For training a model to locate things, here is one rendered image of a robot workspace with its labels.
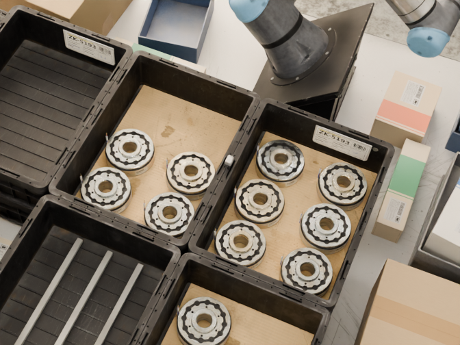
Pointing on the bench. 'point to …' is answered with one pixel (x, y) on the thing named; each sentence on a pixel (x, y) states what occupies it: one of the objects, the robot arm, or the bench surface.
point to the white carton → (447, 231)
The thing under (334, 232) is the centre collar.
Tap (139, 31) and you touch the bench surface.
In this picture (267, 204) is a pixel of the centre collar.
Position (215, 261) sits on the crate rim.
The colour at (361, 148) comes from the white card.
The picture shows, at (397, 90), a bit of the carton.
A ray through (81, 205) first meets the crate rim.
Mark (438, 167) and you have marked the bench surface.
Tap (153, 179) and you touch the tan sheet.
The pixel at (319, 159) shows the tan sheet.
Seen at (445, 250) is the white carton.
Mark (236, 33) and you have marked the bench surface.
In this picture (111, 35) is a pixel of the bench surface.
